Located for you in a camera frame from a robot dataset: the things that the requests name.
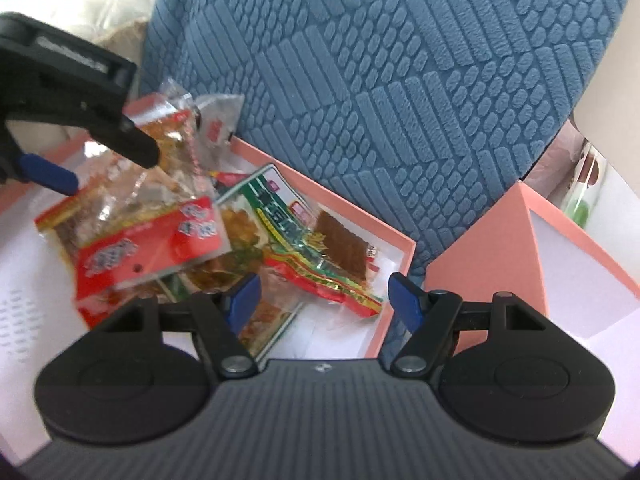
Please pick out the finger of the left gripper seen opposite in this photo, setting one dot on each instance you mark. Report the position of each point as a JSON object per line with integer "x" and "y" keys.
{"x": 39, "y": 170}

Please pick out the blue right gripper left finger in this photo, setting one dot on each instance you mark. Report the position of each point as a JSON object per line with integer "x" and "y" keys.
{"x": 241, "y": 301}

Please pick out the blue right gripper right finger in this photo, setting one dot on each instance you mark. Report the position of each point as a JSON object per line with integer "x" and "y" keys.
{"x": 408, "y": 300}

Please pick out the red label snack packet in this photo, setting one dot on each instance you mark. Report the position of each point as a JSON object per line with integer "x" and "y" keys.
{"x": 120, "y": 242}

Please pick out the clear orange tofu snack packet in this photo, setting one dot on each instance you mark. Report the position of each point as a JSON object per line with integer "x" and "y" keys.
{"x": 160, "y": 159}

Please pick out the green label snack packet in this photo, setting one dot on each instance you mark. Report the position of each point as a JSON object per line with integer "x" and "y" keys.
{"x": 271, "y": 233}

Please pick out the brown square snack packet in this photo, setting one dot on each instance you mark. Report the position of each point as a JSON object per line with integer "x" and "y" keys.
{"x": 354, "y": 256}

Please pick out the pink deep gift box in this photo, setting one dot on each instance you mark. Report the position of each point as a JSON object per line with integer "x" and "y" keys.
{"x": 525, "y": 245}

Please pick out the pink shallow box lid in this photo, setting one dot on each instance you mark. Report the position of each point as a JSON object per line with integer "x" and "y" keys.
{"x": 39, "y": 320}

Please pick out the small clear wrapper packet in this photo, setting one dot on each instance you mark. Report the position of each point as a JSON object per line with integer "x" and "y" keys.
{"x": 218, "y": 117}

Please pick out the green bottle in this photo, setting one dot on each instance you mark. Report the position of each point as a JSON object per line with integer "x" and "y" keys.
{"x": 585, "y": 185}

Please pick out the blue textured cushion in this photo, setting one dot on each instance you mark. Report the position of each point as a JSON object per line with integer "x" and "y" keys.
{"x": 421, "y": 112}

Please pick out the cream folding chair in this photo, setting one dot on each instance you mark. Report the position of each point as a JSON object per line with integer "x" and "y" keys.
{"x": 607, "y": 115}

